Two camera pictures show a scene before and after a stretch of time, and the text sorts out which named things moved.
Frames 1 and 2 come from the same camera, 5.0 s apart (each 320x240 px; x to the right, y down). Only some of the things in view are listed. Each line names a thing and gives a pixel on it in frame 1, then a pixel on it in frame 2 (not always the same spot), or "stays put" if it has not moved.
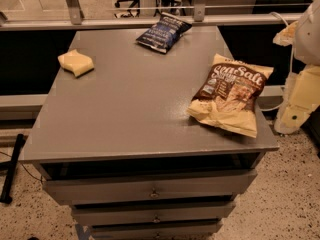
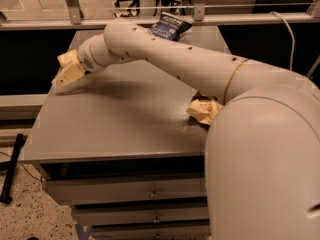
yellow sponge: (76, 62) stays put
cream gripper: (308, 37) to (87, 56)
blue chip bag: (165, 34) stays put
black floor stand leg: (10, 167) stays put
